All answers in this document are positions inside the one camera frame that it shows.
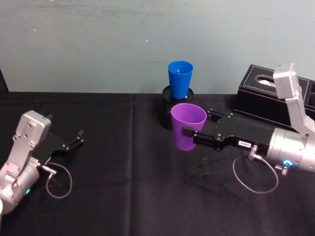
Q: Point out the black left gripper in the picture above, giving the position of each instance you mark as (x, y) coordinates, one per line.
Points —
(54, 145)

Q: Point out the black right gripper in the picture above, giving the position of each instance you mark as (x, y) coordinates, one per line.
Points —
(236, 132)

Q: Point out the purple plastic cup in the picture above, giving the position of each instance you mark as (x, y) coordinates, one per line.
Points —
(183, 120)

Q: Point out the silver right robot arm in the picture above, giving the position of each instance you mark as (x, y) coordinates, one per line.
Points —
(290, 147)

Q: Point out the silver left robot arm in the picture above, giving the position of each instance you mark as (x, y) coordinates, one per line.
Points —
(23, 137)

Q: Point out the black round stand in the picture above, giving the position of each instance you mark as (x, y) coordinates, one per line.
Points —
(166, 110)

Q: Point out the blue plastic cup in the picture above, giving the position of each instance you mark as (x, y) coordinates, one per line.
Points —
(179, 83)

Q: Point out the black leather tissue box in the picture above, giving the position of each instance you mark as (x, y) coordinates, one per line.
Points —
(261, 103)

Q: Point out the black table cloth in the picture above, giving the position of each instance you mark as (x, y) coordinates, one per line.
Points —
(103, 201)

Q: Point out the white tissue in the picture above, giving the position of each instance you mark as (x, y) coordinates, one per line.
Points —
(267, 81)

